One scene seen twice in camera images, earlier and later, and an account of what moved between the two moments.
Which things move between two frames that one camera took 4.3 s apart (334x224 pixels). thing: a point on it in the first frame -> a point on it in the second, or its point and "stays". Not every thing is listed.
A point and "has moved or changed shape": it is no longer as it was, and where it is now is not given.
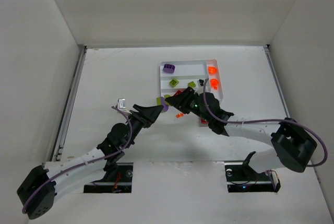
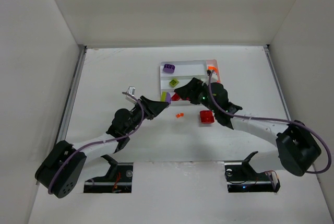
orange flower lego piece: x=212 y=70 stays
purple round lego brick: x=168 y=68 stays
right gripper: x=188 y=101 -> x=198 y=93
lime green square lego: x=174 y=82 stays
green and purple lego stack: x=161 y=101 has moved or changed shape
